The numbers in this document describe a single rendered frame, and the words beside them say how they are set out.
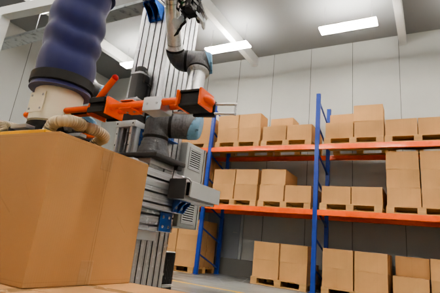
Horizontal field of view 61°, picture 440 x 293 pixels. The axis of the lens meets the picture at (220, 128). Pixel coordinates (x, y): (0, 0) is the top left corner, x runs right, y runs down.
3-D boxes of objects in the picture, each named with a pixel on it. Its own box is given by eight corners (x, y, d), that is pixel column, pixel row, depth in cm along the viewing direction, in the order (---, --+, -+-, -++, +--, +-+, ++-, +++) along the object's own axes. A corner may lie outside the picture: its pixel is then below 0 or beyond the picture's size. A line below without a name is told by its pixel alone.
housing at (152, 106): (140, 110, 113) (143, 97, 114) (154, 118, 119) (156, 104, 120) (159, 108, 110) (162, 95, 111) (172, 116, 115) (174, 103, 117)
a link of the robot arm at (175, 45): (168, 63, 208) (161, -28, 177) (188, 65, 207) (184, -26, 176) (164, 74, 199) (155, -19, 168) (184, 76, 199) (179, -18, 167)
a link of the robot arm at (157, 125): (146, 139, 180) (150, 113, 184) (173, 142, 179) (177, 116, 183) (139, 132, 168) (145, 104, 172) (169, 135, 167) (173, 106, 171)
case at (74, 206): (-103, 259, 117) (-61, 137, 129) (13, 261, 151) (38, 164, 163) (21, 289, 90) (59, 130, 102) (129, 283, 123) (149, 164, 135)
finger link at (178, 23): (163, 27, 158) (176, 10, 157) (171, 34, 163) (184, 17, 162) (167, 30, 156) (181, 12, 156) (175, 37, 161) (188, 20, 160)
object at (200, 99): (174, 105, 106) (177, 89, 108) (188, 114, 113) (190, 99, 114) (200, 103, 103) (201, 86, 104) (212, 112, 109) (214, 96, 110)
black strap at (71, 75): (14, 80, 135) (17, 70, 136) (65, 103, 155) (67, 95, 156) (57, 73, 125) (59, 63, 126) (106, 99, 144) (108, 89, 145)
